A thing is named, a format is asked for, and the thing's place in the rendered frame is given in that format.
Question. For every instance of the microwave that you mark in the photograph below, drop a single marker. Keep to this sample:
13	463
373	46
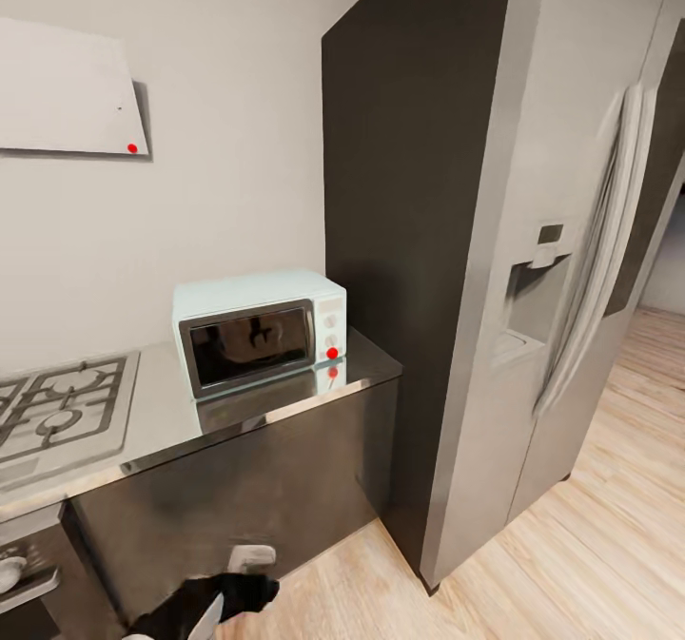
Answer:
235	331

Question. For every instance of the fridge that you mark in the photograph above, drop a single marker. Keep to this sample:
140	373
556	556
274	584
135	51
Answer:
498	178

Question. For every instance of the burner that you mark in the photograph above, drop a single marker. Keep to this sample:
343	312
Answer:
61	417

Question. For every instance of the range hood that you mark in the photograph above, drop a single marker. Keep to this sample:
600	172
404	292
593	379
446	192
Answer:
63	89

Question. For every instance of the oven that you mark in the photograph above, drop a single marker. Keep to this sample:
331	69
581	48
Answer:
52	584

